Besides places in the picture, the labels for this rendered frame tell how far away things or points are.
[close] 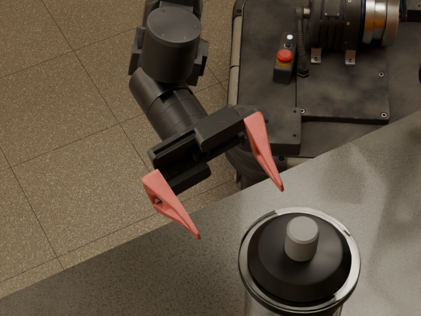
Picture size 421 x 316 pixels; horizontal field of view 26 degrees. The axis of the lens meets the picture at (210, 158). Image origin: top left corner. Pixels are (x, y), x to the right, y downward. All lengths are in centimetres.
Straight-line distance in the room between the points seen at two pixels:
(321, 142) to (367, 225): 98
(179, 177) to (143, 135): 144
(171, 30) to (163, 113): 9
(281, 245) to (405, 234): 34
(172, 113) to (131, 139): 144
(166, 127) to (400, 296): 33
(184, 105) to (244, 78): 124
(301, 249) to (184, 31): 28
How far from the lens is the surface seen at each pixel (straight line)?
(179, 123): 95
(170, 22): 95
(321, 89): 216
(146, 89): 99
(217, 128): 93
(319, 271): 79
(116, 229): 223
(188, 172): 96
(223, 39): 263
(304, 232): 77
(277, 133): 204
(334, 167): 116
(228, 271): 106
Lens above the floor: 185
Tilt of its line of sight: 52 degrees down
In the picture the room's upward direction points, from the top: straight up
